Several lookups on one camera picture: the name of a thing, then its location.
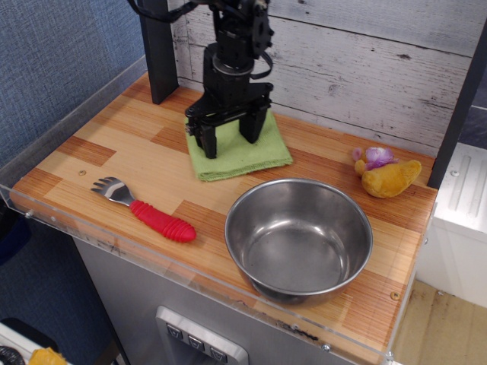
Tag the green towel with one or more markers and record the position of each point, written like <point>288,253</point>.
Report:
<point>236,156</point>

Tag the red handled metal spork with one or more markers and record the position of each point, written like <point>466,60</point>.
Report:
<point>168,226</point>

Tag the stainless steel bowl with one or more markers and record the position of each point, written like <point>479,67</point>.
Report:
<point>298,241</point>

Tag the white ribbed box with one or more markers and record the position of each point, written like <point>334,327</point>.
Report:
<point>453,258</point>

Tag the dark vertical post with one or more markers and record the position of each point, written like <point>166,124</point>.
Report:
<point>160,59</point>
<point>461,110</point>

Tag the grey cabinet with button panel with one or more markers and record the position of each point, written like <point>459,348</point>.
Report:
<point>159,321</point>

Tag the yellow object at bottom left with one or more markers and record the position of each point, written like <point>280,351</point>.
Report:
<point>46,356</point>

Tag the dark right vertical post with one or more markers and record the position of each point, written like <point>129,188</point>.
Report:
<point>461,110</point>

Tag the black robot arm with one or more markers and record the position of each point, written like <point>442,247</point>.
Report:
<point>232,67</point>

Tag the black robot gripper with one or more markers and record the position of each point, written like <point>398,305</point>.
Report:
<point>226,98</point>

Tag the yellow plush toy with flower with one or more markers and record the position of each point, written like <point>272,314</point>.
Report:
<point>382,175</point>

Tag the clear acrylic table guard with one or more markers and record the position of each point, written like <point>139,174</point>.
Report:
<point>120,133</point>

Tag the dark left vertical post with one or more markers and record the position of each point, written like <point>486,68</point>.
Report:
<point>160,59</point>

